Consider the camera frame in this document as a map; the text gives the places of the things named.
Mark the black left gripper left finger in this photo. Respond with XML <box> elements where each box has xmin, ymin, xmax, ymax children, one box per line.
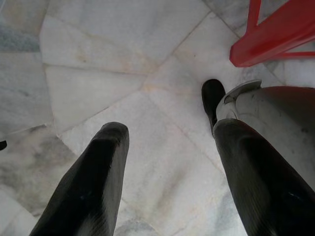
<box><xmin>31</xmin><ymin>121</ymin><xmax>130</xmax><ymax>236</ymax></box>

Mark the red plastic stool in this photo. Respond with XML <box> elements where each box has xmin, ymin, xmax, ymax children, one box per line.
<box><xmin>229</xmin><ymin>0</ymin><xmax>315</xmax><ymax>68</ymax></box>

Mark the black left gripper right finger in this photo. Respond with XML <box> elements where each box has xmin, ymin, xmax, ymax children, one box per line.
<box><xmin>213</xmin><ymin>118</ymin><xmax>315</xmax><ymax>236</ymax></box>

